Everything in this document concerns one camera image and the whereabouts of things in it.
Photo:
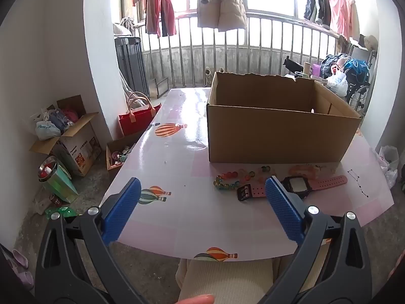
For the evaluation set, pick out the dark hanging jacket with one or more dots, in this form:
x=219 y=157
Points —
x=319 y=12

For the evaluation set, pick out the green metallic bucket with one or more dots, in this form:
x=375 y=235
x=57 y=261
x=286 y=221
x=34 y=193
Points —
x=56 y=179

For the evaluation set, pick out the white plastic bag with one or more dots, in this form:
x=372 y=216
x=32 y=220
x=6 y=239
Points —
x=389 y=161

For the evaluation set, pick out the beige puffer jacket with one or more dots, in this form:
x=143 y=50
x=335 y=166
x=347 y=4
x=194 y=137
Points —
x=223 y=15

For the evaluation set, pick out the pink hanging shirt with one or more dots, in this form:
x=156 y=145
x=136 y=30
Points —
x=342 y=18

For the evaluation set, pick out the open cardboard box with clothes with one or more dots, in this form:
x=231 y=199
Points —
x=78 y=147

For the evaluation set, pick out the pink strap digital watch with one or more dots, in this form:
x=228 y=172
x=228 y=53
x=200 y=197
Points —
x=299 y=185

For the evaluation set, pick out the red tote bag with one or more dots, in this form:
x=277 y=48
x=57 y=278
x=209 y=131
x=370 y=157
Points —
x=139 y=115

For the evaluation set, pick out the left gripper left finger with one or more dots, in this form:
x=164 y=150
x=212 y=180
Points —
x=61 y=276

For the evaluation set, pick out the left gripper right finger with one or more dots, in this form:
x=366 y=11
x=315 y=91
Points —
x=331 y=263

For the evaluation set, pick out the left hand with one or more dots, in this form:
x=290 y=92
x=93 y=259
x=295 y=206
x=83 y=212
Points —
x=200 y=299

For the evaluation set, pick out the large brown cardboard box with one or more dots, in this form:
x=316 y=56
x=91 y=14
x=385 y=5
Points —
x=272 y=119

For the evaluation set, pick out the metal balcony railing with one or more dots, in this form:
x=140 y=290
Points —
x=192 y=56

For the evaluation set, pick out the small cardboard tray box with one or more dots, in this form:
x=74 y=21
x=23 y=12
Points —
x=117 y=151

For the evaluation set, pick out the red hanging garment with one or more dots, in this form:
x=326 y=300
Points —
x=160 y=18

